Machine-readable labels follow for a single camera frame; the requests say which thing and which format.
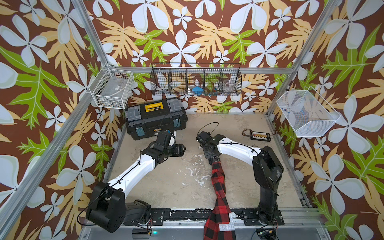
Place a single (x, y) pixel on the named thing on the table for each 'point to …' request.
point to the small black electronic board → (260, 136)
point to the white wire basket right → (307, 112)
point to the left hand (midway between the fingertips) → (181, 146)
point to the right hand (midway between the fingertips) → (210, 152)
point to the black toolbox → (151, 118)
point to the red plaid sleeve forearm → (218, 225)
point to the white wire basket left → (111, 88)
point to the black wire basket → (215, 79)
